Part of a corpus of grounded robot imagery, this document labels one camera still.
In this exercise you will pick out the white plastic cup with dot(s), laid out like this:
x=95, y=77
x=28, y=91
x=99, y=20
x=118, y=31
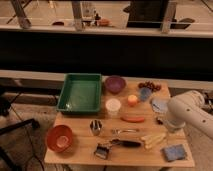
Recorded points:
x=113, y=106

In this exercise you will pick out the green plastic tray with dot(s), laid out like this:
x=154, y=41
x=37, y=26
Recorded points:
x=80, y=94

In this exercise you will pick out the metal cup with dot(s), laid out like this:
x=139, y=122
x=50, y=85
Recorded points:
x=95, y=127

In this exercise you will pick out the black eraser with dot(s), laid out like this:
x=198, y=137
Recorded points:
x=159, y=120

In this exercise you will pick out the black handled brush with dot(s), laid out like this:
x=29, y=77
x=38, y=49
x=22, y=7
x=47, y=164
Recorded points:
x=102, y=149

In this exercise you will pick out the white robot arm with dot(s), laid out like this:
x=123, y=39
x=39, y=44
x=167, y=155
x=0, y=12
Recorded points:
x=187, y=108

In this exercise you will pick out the orange carrot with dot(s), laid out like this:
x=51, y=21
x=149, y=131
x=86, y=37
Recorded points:
x=133, y=119

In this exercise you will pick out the blue plastic cup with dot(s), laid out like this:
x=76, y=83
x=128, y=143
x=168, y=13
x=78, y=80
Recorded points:
x=145, y=93

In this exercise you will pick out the blue white cloth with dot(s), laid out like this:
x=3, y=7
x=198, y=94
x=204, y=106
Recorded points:
x=159, y=105

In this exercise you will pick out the orange round fruit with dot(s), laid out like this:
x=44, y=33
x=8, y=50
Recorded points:
x=132, y=100

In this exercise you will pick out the red bowl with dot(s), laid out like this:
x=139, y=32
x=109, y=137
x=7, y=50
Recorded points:
x=59, y=138

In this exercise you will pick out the bunch of red grapes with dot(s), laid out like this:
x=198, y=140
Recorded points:
x=152, y=86

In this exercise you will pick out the blue sponge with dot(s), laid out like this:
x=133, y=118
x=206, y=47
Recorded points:
x=174, y=152

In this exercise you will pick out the purple bowl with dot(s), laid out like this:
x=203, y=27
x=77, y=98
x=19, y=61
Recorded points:
x=115, y=84

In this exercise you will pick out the yellow banana toy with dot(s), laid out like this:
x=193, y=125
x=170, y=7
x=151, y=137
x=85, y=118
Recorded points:
x=152, y=139

